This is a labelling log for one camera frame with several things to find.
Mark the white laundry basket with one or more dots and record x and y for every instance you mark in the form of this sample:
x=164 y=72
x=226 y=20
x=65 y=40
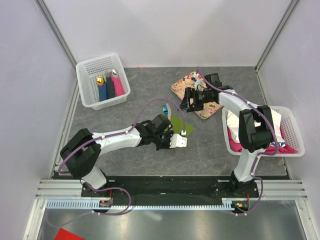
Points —
x=289 y=128

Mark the pink folded garment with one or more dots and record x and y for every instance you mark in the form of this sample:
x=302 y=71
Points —
x=282 y=149

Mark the gold spoon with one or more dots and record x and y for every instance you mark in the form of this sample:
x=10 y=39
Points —
x=100 y=80

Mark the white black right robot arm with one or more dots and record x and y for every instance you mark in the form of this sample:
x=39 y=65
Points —
x=255 y=129

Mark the blue metallic fork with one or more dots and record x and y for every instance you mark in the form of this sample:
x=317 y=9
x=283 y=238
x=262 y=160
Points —
x=165 y=110

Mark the white folded t-shirt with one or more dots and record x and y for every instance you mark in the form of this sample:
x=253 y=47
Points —
x=232 y=122

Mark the blue rolled napkin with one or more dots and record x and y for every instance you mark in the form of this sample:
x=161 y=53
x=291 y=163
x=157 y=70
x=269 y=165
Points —
x=102 y=92

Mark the dark grey rolled napkin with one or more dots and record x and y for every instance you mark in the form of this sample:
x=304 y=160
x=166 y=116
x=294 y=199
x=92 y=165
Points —
x=110 y=88

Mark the green paper napkin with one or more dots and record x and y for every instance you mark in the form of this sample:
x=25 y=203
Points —
x=178 y=125

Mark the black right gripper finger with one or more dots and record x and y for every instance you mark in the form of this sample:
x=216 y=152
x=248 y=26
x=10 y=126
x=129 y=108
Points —
x=191 y=109
x=186 y=101

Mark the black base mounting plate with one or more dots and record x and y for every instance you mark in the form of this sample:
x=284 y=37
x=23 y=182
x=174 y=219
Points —
x=173 y=190

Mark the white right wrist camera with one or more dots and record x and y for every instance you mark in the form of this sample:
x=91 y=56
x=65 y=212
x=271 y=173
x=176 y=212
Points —
x=199 y=84

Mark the aluminium rail profile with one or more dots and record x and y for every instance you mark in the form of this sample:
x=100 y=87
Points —
x=71 y=189

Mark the silver table knife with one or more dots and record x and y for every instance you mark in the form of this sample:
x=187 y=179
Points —
x=169 y=112

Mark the red sheet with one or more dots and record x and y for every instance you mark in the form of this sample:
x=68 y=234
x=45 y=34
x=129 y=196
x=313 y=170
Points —
x=63 y=234

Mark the white perforated plastic basket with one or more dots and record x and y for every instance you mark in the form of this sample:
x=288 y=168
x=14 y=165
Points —
x=87 y=72

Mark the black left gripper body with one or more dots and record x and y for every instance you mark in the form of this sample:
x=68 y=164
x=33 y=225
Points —
x=162 y=140

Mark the grey slotted cable duct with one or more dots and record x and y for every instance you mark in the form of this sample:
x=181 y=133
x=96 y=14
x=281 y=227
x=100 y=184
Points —
x=99 y=205

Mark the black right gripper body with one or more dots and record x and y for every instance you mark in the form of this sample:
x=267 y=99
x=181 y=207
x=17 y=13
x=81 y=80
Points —
x=199 y=98

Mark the pink rolled napkin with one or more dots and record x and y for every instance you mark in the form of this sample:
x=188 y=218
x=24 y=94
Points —
x=118 y=87

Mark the floral rectangular tray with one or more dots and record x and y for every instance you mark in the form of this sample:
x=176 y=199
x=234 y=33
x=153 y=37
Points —
x=188 y=81

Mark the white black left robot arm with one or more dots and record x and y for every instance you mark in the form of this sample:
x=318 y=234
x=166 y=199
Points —
x=81 y=153

